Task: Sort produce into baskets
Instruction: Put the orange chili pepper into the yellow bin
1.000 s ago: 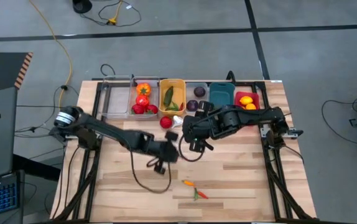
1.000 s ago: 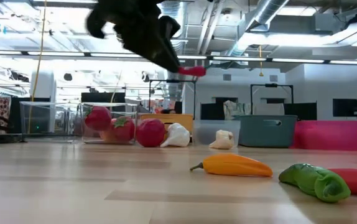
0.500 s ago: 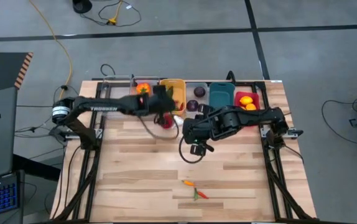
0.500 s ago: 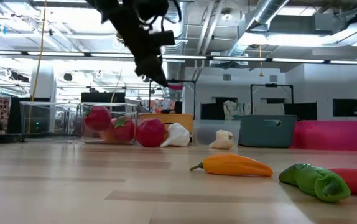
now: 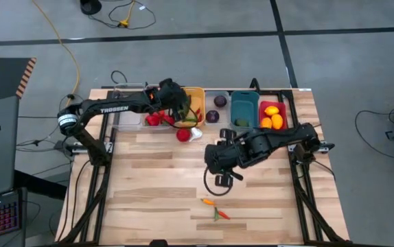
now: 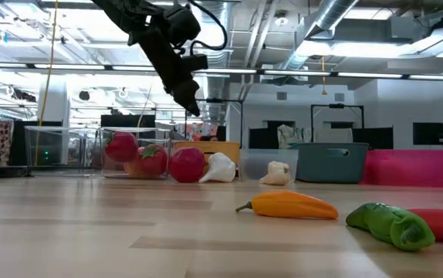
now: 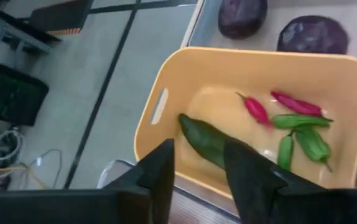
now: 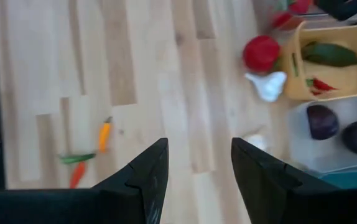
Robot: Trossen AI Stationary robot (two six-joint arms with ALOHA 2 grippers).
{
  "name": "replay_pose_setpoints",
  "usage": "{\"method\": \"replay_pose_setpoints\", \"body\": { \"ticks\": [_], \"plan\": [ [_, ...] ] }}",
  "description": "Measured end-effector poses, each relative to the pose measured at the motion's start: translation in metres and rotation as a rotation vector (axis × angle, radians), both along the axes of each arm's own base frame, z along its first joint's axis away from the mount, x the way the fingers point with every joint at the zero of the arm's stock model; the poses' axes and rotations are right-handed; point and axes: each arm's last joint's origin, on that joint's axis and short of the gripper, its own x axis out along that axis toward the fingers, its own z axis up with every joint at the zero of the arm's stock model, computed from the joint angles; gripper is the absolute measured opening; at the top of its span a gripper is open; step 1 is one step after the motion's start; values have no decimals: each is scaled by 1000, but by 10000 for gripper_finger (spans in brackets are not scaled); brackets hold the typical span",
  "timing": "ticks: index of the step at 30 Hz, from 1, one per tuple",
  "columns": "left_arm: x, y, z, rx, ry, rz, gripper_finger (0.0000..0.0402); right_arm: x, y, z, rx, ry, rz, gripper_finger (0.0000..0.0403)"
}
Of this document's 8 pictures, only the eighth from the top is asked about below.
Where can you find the frosted plastic bin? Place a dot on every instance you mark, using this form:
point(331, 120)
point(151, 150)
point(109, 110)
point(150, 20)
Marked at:
point(299, 155)

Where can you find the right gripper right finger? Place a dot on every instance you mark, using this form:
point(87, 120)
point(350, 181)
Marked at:
point(265, 186)

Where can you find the yellow plastic basket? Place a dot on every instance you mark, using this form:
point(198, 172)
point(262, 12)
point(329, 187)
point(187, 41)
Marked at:
point(352, 84)

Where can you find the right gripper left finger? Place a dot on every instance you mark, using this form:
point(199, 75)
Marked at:
point(141, 186)

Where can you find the white garlic bulb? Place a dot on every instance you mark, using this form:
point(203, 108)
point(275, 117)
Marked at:
point(270, 85)

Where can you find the orange chili pepper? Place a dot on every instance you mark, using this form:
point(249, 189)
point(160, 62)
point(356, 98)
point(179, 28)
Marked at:
point(77, 175)

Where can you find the red chili pepper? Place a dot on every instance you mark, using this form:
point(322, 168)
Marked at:
point(323, 84)

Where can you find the dark green cucumber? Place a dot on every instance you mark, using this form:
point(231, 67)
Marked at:
point(331, 54)

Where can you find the clear plastic bin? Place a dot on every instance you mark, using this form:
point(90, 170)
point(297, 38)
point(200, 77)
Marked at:
point(265, 12)

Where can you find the red toy tomato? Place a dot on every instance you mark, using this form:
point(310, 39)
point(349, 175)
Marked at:
point(261, 53)

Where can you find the teal plastic basket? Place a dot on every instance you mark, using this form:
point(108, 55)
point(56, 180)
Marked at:
point(352, 180)

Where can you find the red bell pepper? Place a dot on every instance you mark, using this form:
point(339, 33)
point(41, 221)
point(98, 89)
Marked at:
point(301, 4)

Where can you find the thin green chili pepper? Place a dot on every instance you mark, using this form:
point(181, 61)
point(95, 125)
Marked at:
point(76, 158)

